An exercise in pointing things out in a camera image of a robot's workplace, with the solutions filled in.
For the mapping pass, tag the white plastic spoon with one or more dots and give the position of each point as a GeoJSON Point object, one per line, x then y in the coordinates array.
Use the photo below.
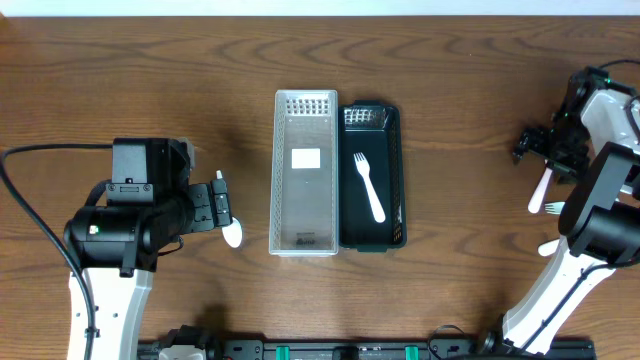
{"type": "Point", "coordinates": [232, 234]}

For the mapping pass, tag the pink-white plastic fork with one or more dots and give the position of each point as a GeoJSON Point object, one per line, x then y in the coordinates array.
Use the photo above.
{"type": "Point", "coordinates": [363, 168]}

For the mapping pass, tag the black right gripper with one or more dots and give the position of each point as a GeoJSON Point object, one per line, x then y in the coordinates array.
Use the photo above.
{"type": "Point", "coordinates": [542, 147]}

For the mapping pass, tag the light green plastic fork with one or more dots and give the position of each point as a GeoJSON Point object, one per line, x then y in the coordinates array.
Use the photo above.
{"type": "Point", "coordinates": [554, 208]}

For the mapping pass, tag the white plastic fork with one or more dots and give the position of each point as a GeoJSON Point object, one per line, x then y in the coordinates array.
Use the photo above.
{"type": "Point", "coordinates": [548, 248]}

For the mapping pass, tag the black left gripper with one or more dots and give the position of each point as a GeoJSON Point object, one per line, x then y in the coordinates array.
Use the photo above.
{"type": "Point", "coordinates": [220, 202]}

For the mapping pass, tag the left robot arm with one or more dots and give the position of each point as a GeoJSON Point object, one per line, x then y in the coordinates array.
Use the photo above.
{"type": "Point", "coordinates": [116, 248]}

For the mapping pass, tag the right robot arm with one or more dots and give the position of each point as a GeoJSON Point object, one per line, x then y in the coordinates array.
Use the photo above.
{"type": "Point", "coordinates": [592, 143]}

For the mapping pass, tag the black plastic basket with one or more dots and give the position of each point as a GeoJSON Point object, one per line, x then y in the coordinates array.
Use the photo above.
{"type": "Point", "coordinates": [373, 128]}

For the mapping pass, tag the pink plastic spoon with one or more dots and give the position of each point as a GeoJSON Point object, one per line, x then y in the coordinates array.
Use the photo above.
{"type": "Point", "coordinates": [537, 199]}

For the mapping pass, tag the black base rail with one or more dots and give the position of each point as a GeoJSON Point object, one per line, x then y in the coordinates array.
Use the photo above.
{"type": "Point", "coordinates": [193, 343]}

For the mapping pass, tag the clear plastic basket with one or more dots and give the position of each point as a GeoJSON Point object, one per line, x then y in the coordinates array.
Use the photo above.
{"type": "Point", "coordinates": [304, 205]}

